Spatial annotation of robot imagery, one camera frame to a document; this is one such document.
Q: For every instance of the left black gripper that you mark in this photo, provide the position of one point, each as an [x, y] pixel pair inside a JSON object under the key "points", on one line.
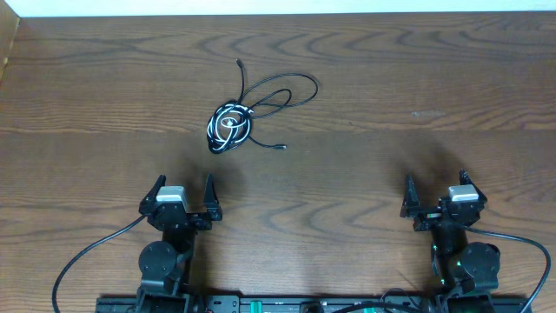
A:
{"points": [[214, 209]]}

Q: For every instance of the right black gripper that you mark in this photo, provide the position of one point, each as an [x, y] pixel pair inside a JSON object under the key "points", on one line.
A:
{"points": [[428, 216]]}

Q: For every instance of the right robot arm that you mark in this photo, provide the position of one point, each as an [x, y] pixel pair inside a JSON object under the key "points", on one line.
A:
{"points": [[467, 271]]}

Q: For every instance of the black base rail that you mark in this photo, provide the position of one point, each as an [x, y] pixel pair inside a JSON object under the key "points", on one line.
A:
{"points": [[242, 304]]}

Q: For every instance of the cardboard box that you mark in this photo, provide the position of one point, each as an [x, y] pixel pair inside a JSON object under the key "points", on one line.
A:
{"points": [[9, 23]]}

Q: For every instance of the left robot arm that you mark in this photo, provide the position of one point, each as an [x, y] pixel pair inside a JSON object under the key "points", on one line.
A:
{"points": [[166, 264]]}

